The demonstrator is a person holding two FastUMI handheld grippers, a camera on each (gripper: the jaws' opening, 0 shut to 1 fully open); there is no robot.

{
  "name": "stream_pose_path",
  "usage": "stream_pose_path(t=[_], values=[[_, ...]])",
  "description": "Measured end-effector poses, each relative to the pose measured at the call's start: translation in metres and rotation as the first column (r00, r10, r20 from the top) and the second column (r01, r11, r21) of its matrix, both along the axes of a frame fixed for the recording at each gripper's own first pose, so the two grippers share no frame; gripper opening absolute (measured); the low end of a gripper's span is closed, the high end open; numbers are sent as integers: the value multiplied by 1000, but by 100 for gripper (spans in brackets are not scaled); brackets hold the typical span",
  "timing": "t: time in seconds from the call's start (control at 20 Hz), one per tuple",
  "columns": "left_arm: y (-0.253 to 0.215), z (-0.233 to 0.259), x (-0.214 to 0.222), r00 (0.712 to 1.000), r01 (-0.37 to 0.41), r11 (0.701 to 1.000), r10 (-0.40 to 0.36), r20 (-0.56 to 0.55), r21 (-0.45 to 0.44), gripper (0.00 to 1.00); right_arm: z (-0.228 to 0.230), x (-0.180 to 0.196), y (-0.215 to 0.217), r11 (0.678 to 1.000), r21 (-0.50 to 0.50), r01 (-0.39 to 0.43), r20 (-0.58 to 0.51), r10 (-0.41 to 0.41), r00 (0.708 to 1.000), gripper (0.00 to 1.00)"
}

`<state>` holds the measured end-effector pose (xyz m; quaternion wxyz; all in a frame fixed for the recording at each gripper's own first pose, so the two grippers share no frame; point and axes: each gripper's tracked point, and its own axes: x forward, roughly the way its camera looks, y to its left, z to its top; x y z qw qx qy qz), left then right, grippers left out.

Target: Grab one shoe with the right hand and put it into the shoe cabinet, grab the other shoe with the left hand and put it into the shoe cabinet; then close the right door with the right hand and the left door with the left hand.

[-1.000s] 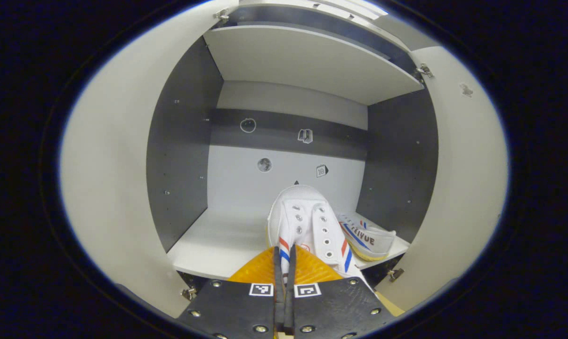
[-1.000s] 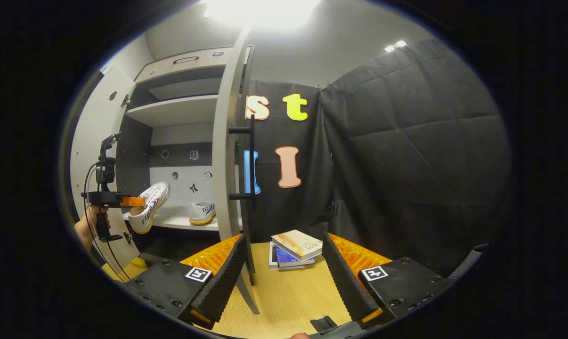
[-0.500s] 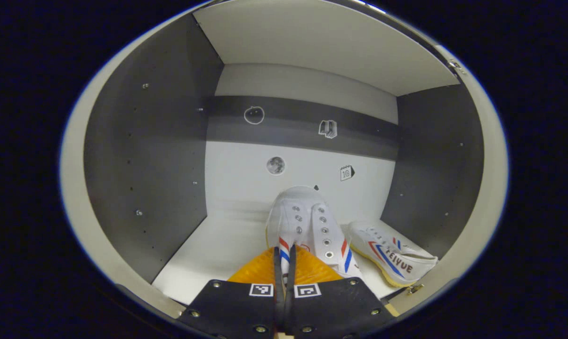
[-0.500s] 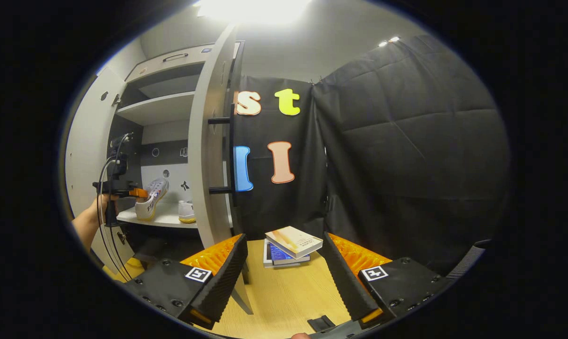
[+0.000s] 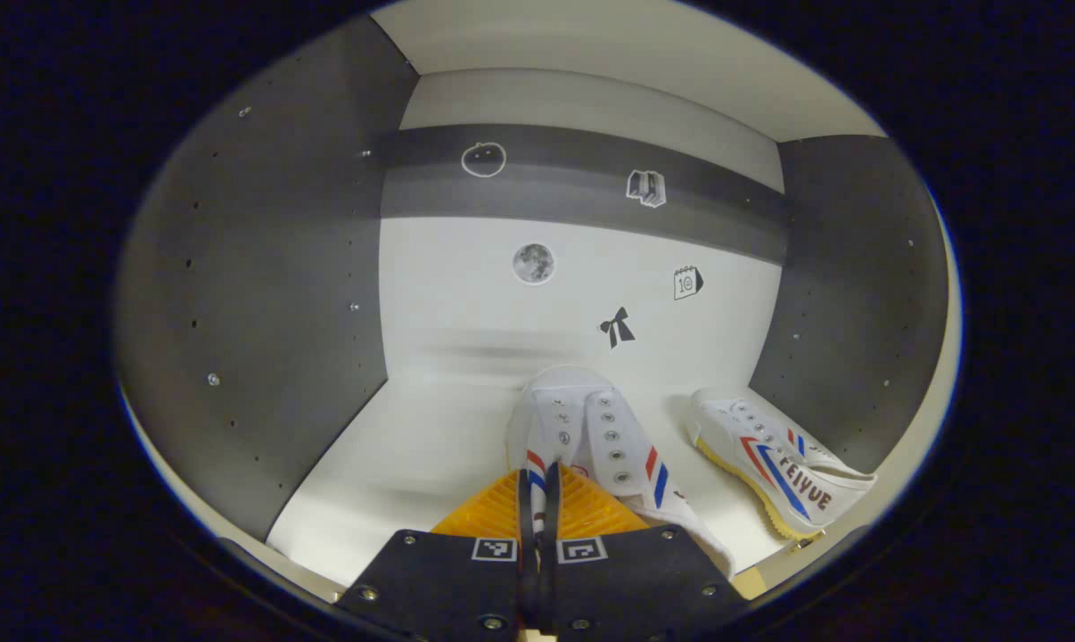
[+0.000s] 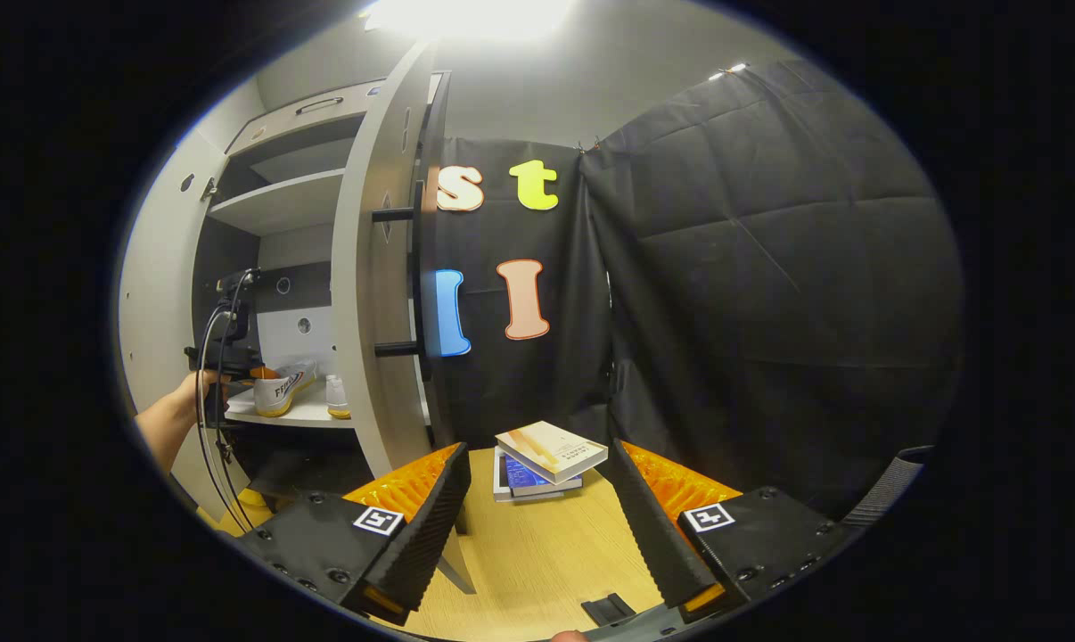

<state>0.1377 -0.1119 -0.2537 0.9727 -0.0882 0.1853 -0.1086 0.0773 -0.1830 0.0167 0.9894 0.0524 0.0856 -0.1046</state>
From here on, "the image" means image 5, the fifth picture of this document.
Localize grey shoe cabinet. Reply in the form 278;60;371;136
114;0;964;603

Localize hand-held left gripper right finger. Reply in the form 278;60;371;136
537;459;751;638

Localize white striped canvas shoe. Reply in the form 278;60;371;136
505;366;739;580
685;386;879;543

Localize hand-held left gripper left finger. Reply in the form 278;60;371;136
334;470;538;638

